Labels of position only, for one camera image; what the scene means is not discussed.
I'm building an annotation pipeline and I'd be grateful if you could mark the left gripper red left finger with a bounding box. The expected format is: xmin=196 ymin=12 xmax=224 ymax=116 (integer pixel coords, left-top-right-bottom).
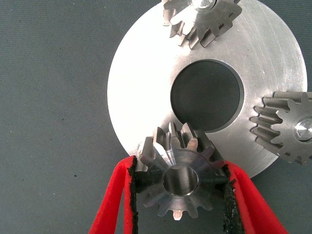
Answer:
xmin=89 ymin=156 xmax=139 ymax=234

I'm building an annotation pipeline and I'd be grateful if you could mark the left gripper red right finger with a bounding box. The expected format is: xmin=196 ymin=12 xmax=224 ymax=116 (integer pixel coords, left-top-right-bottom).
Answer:
xmin=222 ymin=160 xmax=290 ymax=234

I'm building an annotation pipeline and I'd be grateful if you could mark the round metal carrier plate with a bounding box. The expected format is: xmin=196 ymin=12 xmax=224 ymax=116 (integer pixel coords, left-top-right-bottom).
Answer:
xmin=107 ymin=0 xmax=308 ymax=180

